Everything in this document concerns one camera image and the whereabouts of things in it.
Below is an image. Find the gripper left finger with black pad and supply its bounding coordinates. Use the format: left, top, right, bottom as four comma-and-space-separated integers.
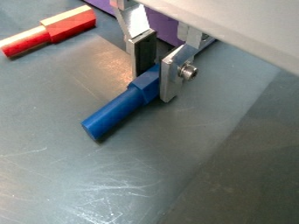
110, 0, 156, 77

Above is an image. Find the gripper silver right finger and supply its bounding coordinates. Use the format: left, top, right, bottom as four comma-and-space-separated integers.
160, 22, 215, 102

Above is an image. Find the blue peg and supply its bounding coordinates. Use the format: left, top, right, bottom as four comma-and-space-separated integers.
82, 65, 160, 140

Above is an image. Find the purple base block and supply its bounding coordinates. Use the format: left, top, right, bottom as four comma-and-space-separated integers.
83, 0, 183, 46

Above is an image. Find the red peg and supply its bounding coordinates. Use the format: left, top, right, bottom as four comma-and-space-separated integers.
0, 5, 96, 58

